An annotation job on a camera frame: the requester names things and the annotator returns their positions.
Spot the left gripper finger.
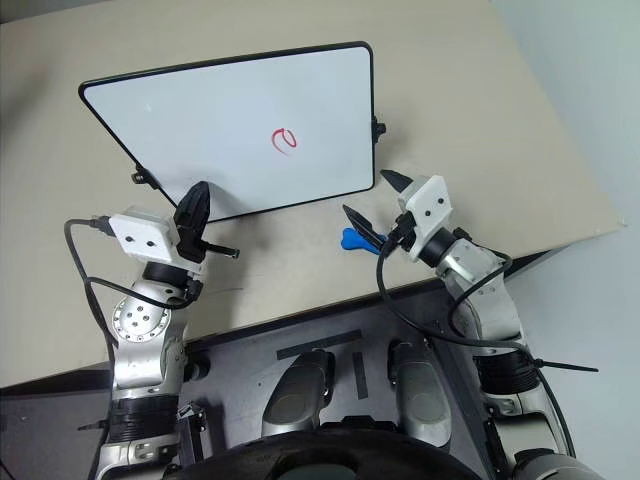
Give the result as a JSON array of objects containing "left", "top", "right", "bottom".
[
  {"left": 174, "top": 181, "right": 211, "bottom": 230},
  {"left": 204, "top": 242, "right": 242, "bottom": 260}
]

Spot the grey robot right foot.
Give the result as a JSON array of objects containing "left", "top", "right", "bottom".
[{"left": 386, "top": 340, "right": 455, "bottom": 447}]

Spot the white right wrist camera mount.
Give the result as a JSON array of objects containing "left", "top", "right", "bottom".
[{"left": 397, "top": 174, "right": 455, "bottom": 263}]

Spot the short black tape strip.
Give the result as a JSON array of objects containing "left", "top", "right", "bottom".
[{"left": 350, "top": 350, "right": 371, "bottom": 401}]

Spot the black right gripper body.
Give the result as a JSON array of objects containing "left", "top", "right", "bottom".
[{"left": 383, "top": 211, "right": 415, "bottom": 253}]

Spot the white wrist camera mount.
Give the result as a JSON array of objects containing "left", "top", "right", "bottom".
[
  {"left": 108, "top": 204, "right": 182, "bottom": 265},
  {"left": 397, "top": 174, "right": 455, "bottom": 263}
]

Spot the dark rounded robot torso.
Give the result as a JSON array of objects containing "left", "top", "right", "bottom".
[{"left": 168, "top": 415, "right": 482, "bottom": 480}]

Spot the long black tape strip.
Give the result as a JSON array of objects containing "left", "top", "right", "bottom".
[{"left": 275, "top": 329, "right": 364, "bottom": 361}]

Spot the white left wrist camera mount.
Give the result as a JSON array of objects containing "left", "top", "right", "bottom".
[{"left": 108, "top": 204, "right": 182, "bottom": 265}]

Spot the black-framed whiteboard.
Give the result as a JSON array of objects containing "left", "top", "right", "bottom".
[{"left": 78, "top": 41, "right": 376, "bottom": 224}]

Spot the grey robot left foot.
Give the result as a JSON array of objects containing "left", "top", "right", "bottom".
[{"left": 261, "top": 349, "right": 336, "bottom": 440}]

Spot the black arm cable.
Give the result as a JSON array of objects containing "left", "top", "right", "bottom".
[
  {"left": 63, "top": 214, "right": 202, "bottom": 354},
  {"left": 375, "top": 214, "right": 577, "bottom": 459}
]

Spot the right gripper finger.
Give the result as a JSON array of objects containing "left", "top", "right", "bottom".
[
  {"left": 380, "top": 169, "right": 415, "bottom": 196},
  {"left": 341, "top": 203, "right": 390, "bottom": 252}
]

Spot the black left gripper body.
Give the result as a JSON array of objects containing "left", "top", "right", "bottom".
[{"left": 173, "top": 211, "right": 210, "bottom": 265}]

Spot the grey robot foot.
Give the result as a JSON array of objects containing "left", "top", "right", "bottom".
[
  {"left": 261, "top": 349, "right": 336, "bottom": 440},
  {"left": 386, "top": 340, "right": 455, "bottom": 447}
]

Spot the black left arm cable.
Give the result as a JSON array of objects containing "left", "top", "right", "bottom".
[{"left": 63, "top": 214, "right": 202, "bottom": 354}]

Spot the red marker scribble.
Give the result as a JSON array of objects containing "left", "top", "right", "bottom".
[{"left": 270, "top": 126, "right": 299, "bottom": 157}]

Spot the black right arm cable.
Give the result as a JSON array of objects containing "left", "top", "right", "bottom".
[{"left": 375, "top": 214, "right": 577, "bottom": 459}]

